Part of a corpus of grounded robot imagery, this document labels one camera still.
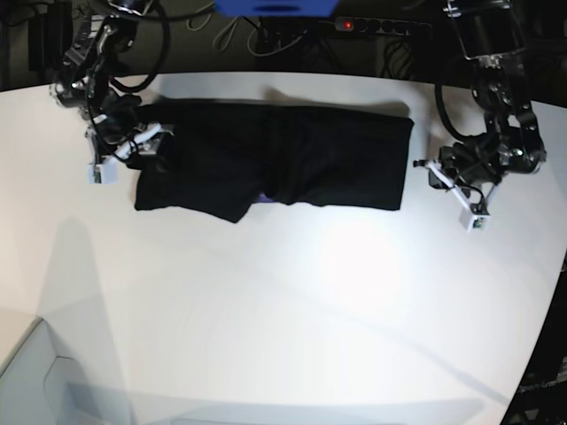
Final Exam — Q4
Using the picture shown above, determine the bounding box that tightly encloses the blue box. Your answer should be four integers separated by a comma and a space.
214, 0, 338, 17

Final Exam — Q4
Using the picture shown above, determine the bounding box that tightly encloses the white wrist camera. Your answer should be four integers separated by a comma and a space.
459, 208, 491, 233
87, 161, 118, 184

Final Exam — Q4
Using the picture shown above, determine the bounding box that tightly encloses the black t-shirt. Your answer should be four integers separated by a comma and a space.
135, 101, 414, 223

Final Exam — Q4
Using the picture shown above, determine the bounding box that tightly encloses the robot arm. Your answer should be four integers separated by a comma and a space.
414, 1, 547, 227
50, 1, 171, 171

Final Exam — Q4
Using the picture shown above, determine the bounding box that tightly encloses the black power strip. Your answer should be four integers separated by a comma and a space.
332, 17, 432, 37

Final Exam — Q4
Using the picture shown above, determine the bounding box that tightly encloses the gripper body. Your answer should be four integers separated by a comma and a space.
413, 143, 503, 213
86, 122, 175, 166

